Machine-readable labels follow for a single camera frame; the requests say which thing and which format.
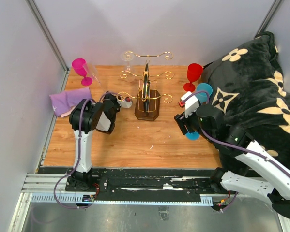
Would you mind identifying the blue wine glass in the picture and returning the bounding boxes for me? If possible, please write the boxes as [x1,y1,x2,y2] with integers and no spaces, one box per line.
[196,83,213,103]
[185,131,200,141]

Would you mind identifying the purple cloth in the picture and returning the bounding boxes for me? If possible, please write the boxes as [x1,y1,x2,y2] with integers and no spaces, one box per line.
[49,87,92,117]

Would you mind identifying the red wine glass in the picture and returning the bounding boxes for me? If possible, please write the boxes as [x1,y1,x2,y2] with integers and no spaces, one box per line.
[183,63,203,92]

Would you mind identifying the pink wine glass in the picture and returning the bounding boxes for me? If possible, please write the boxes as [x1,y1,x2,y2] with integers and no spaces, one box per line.
[72,58,93,87]

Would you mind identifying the clear wine glass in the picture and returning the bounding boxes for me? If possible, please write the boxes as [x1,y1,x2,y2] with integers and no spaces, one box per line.
[120,51,135,72]
[83,62,101,85]

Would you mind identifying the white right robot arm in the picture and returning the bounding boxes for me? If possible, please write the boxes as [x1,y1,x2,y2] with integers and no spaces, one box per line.
[174,101,290,219]

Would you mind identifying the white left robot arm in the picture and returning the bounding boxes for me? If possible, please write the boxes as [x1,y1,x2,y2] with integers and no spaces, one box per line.
[65,92,121,191]

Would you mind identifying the black floral blanket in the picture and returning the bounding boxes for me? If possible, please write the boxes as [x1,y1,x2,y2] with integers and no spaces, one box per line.
[201,31,290,169]

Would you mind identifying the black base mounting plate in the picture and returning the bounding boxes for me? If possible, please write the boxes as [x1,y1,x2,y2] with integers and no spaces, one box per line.
[65,166,239,203]

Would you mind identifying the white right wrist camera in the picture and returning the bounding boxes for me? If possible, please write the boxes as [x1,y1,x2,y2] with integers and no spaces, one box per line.
[178,91,200,118]

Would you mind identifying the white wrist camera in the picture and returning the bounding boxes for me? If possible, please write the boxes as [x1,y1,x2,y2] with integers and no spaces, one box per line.
[117,96,133,109]
[178,91,200,118]

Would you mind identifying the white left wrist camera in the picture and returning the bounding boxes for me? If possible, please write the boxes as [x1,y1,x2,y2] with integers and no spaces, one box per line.
[117,96,133,109]

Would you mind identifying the gold wire wine glass rack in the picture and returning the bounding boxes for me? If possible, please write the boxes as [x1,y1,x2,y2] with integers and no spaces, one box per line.
[116,51,173,121]

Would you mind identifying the left aluminium frame post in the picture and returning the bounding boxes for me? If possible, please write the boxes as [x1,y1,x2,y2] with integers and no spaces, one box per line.
[25,0,70,73]

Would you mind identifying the aluminium frame post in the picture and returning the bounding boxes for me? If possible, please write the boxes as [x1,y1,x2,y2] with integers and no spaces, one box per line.
[25,0,70,73]
[254,0,286,38]

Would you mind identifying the right aluminium frame post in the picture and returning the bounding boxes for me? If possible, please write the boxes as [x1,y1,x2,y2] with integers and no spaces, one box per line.
[254,0,286,38]

